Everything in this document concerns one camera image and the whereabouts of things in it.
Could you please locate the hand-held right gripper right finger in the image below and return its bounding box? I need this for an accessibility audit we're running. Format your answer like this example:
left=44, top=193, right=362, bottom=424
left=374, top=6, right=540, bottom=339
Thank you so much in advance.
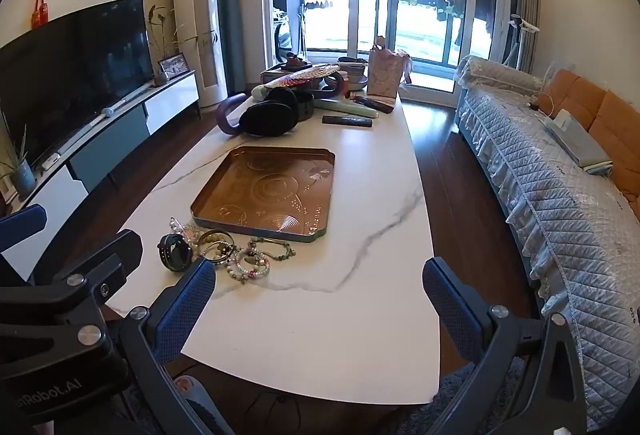
left=422, top=257, right=586, bottom=435

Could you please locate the clear crystal bead necklace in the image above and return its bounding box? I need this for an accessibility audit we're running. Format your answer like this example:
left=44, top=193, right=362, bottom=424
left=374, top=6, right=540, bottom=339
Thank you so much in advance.
left=167, top=216, right=203, bottom=241

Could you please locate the brown teapot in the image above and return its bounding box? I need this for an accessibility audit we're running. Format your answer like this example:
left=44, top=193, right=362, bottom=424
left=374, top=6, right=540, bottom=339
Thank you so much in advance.
left=282, top=52, right=313, bottom=72

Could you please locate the black remote control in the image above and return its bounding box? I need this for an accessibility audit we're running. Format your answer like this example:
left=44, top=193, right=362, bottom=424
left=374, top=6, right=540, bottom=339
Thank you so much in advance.
left=322, top=115, right=375, bottom=128

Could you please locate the bamboo plant in vase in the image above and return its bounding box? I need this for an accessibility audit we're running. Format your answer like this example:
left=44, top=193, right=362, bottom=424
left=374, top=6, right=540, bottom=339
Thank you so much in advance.
left=147, top=5, right=176, bottom=86

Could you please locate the flat screen television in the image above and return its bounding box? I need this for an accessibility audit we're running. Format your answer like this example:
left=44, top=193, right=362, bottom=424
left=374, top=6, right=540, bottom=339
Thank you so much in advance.
left=0, top=0, right=153, bottom=166

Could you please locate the green pink bead bracelet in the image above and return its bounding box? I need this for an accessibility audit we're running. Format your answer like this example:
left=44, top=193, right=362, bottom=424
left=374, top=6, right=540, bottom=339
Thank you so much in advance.
left=235, top=249, right=271, bottom=280

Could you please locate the white floor stand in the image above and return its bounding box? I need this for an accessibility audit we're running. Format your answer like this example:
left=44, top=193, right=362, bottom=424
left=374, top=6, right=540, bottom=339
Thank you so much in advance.
left=502, top=15, right=541, bottom=70

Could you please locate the white television cabinet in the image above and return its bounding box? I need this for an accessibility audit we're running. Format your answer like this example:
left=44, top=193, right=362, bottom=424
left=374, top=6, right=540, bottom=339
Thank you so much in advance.
left=0, top=70, right=202, bottom=286

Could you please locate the ceramic bowl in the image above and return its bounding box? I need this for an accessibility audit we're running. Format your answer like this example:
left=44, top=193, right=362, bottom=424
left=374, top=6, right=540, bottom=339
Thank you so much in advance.
left=337, top=56, right=371, bottom=90

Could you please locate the grey slipper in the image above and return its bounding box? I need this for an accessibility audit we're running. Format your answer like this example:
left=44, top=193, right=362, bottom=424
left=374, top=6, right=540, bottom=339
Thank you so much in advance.
left=177, top=385, right=236, bottom=435

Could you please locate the potted aloe plant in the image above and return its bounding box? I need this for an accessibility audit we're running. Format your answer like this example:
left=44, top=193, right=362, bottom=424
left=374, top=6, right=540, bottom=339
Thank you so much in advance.
left=0, top=112, right=38, bottom=196

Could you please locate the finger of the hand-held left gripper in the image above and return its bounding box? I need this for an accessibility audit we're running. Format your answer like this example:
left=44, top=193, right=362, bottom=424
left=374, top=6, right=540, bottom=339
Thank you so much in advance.
left=0, top=203, right=48, bottom=261
left=35, top=229, right=144, bottom=316

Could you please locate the teal curtain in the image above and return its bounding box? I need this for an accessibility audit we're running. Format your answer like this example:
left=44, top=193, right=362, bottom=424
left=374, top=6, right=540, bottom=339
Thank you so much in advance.
left=215, top=0, right=246, bottom=96

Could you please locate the grey quilted sofa cover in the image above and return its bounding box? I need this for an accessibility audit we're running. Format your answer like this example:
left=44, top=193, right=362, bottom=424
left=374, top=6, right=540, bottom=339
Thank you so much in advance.
left=455, top=55, right=640, bottom=431

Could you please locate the woven hand fan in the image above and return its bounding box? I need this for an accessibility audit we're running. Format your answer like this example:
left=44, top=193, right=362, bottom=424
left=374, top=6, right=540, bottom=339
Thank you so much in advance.
left=265, top=64, right=343, bottom=88

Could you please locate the rolled quilt in bag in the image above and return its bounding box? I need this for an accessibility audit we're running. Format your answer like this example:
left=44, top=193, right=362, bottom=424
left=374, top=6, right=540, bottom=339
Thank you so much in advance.
left=457, top=55, right=543, bottom=98

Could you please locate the pale green stick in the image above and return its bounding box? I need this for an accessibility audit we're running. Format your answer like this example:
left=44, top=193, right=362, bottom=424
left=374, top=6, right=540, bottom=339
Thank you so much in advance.
left=312, top=99, right=377, bottom=118

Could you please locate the white rod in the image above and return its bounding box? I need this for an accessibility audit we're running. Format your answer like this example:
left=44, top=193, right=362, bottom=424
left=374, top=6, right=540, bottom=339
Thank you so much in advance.
left=37, top=82, right=151, bottom=166

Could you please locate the copper metal tray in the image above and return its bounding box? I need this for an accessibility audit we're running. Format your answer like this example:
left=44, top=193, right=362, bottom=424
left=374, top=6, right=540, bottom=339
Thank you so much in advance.
left=190, top=146, right=337, bottom=243

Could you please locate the black smartwatch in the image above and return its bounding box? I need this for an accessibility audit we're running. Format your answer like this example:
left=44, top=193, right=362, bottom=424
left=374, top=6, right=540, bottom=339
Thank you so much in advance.
left=158, top=232, right=195, bottom=272

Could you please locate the dark bangle bracelet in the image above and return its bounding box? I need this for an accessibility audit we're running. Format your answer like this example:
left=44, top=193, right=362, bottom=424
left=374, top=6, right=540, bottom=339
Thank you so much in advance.
left=197, top=228, right=233, bottom=261

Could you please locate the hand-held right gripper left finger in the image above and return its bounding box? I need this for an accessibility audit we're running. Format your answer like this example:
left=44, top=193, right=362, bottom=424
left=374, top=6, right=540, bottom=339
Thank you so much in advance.
left=119, top=257, right=217, bottom=435

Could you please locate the silver chain bracelet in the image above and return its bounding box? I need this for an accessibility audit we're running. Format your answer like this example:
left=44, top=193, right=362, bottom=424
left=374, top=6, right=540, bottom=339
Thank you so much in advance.
left=247, top=237, right=301, bottom=261

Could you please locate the person's foot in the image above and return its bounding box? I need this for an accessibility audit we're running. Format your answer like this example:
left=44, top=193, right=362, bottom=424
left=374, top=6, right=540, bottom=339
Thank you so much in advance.
left=175, top=376, right=203, bottom=400

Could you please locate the orange sofa cushion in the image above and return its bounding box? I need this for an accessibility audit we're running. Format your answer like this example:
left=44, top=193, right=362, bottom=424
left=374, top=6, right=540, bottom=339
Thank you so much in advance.
left=542, top=69, right=608, bottom=130
left=587, top=90, right=640, bottom=210

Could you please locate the photo frame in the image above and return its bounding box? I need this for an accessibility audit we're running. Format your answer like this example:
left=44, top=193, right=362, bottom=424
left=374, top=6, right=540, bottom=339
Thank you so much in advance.
left=157, top=55, right=190, bottom=76

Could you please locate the pink gift bag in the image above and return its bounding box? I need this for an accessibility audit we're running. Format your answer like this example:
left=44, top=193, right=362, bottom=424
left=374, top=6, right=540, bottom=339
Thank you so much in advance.
left=367, top=44, right=413, bottom=100

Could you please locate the white bead bracelet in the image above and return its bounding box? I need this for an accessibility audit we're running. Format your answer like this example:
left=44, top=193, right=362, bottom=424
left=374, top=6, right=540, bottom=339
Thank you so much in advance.
left=222, top=260, right=251, bottom=286

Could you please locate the white tower air conditioner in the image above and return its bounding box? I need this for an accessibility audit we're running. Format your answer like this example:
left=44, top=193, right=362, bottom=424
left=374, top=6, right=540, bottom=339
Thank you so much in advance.
left=172, top=0, right=221, bottom=109

